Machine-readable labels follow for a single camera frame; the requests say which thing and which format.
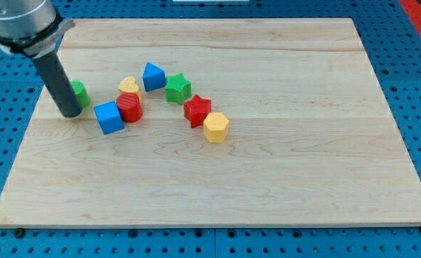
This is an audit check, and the yellow heart block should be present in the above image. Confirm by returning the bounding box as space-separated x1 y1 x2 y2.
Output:
118 76 142 102

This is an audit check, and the green cylinder block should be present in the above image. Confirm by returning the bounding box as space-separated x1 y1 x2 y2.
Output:
70 80 90 108

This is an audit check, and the blue cube block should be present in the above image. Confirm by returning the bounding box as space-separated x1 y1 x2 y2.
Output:
94 101 124 135

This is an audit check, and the green star block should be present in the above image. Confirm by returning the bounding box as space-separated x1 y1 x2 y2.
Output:
164 73 191 105

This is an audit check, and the red cylinder block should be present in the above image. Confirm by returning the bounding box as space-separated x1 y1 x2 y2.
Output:
115 93 143 123

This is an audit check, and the red star block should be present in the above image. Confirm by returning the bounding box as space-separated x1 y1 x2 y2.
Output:
184 95 212 128

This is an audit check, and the wooden board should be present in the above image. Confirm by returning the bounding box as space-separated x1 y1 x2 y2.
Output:
0 18 421 229

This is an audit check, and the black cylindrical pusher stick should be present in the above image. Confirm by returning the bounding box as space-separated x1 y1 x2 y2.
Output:
32 50 82 118

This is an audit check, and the blue triangle block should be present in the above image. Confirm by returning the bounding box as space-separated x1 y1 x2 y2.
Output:
142 62 166 92

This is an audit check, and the yellow hexagon block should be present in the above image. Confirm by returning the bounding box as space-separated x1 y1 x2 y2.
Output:
203 113 229 143

